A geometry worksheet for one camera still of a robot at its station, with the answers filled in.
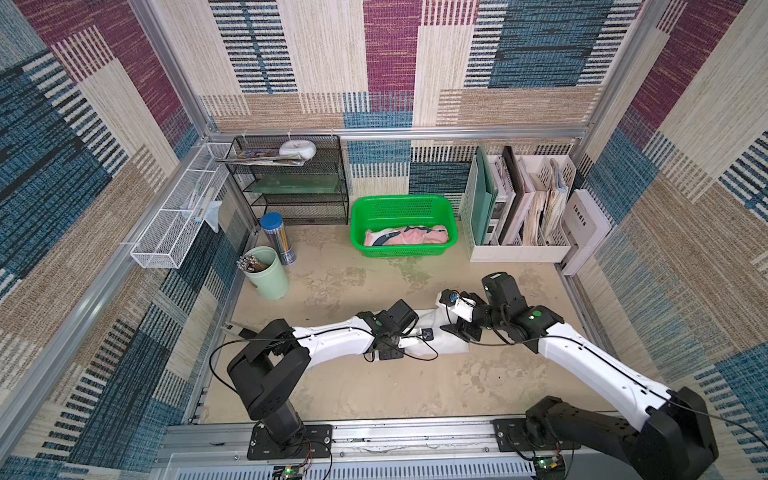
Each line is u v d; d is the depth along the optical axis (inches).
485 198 34.0
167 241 36.0
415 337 30.0
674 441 15.2
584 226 37.0
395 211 46.8
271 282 37.1
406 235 41.4
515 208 35.9
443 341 31.8
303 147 35.3
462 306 26.7
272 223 36.8
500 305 24.2
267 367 18.9
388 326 27.0
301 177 42.6
